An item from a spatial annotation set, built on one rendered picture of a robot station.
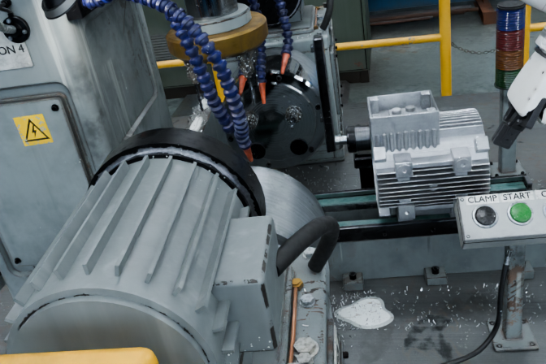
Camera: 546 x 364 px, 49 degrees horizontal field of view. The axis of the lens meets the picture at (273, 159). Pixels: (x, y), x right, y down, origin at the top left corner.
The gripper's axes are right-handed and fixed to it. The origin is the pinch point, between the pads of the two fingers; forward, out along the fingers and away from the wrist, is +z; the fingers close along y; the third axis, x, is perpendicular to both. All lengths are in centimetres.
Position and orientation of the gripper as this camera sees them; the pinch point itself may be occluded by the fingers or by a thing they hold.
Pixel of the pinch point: (505, 135)
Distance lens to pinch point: 111.7
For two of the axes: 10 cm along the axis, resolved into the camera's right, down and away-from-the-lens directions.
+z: -3.6, 8.1, 4.7
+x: -9.3, -3.5, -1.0
